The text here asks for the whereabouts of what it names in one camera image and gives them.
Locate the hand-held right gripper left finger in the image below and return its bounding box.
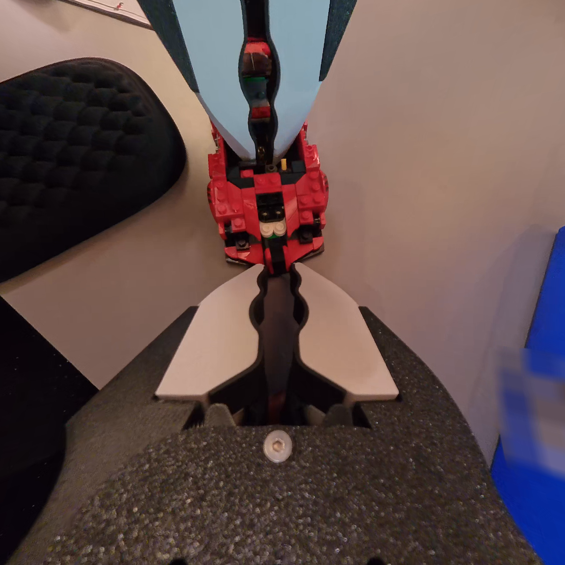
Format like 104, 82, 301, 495
154, 266, 269, 406

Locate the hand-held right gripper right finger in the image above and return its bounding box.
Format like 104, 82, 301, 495
289, 262, 400, 406

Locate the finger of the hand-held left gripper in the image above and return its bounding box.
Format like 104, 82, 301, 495
264, 0, 332, 159
171, 0, 261, 160

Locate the small red green lego piece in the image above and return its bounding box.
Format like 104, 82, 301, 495
240, 37, 272, 122

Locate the red lego car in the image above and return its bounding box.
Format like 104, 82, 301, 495
207, 119, 329, 267

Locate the white paper sheet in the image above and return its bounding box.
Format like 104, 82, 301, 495
66, 0, 153, 30

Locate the black office chair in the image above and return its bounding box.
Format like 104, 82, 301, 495
0, 57, 187, 283

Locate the blue plastic bin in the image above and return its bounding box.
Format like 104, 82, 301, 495
490, 227, 565, 565

